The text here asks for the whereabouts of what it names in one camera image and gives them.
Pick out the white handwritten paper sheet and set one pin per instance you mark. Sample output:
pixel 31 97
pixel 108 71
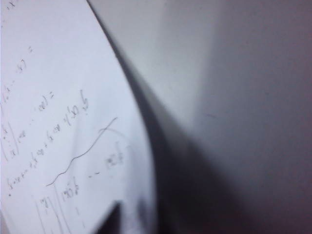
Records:
pixel 61 97

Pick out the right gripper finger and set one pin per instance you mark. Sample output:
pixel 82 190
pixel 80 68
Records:
pixel 111 219

